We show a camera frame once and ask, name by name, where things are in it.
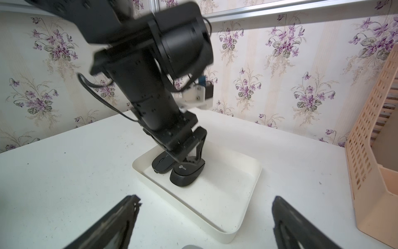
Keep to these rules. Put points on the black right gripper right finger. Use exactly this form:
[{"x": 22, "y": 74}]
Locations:
[{"x": 293, "y": 231}]

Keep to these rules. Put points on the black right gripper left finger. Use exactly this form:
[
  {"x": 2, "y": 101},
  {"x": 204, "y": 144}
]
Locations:
[{"x": 113, "y": 230}]

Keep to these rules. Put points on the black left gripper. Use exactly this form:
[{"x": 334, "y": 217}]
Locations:
[{"x": 173, "y": 131}]

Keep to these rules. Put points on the black Lecoo mouse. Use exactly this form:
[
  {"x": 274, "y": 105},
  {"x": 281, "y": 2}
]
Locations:
[{"x": 186, "y": 173}]

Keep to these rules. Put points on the white plastic storage box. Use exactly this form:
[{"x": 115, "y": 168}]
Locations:
[{"x": 218, "y": 199}]

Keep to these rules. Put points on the slim black mouse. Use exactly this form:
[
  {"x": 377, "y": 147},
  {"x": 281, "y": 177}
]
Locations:
[{"x": 163, "y": 163}]

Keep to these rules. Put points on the silver mouse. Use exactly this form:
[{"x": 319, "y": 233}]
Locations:
[{"x": 191, "y": 247}]

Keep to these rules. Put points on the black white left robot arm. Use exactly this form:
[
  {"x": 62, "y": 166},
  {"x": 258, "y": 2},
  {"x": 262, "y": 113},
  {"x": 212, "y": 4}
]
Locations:
[{"x": 143, "y": 57}]

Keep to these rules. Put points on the peach plastic file organizer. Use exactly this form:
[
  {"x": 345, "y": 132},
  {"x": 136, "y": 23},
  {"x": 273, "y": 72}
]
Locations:
[{"x": 374, "y": 187}]

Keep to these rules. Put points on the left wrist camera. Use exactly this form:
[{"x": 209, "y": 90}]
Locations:
[{"x": 199, "y": 95}]

